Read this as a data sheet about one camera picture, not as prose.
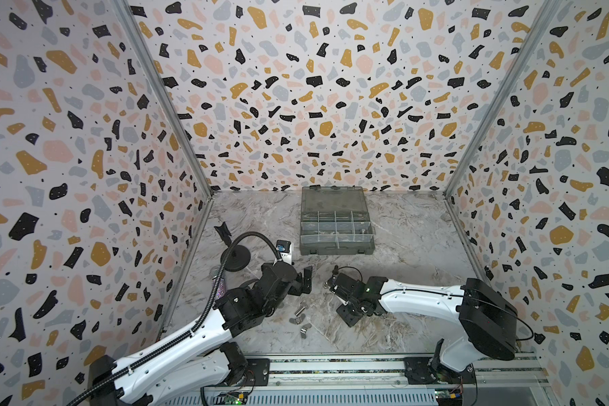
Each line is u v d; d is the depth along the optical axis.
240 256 1.00
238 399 0.70
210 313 0.47
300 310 0.85
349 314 0.75
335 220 1.17
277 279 0.51
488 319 0.44
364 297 0.61
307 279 0.66
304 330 0.81
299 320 0.83
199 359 0.58
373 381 0.73
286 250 0.63
